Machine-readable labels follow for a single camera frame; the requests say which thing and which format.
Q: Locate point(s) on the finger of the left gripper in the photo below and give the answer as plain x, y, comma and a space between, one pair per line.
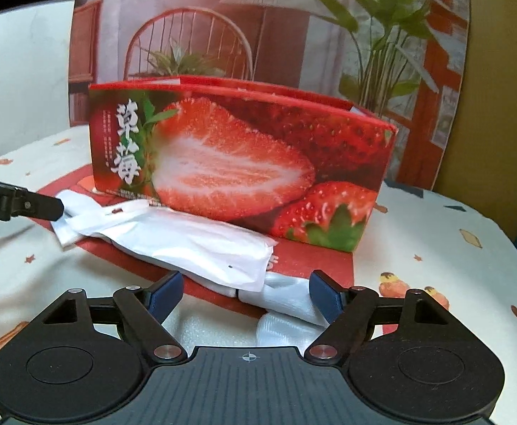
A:
36, 206

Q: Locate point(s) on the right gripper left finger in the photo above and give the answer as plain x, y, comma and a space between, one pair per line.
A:
142, 313

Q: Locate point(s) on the white cloth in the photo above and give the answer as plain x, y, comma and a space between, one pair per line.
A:
225, 256

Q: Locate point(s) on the yellow wooden board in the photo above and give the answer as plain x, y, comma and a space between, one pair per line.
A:
480, 164

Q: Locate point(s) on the white marble board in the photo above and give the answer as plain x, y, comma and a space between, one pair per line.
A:
34, 58

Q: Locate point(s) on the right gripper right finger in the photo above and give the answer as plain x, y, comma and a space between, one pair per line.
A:
348, 313

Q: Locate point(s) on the white sock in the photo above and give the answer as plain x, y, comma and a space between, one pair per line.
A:
280, 314

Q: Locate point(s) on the printed living room backdrop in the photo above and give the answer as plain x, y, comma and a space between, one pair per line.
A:
401, 59

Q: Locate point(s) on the red strawberry cardboard box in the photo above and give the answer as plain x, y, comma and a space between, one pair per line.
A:
293, 164

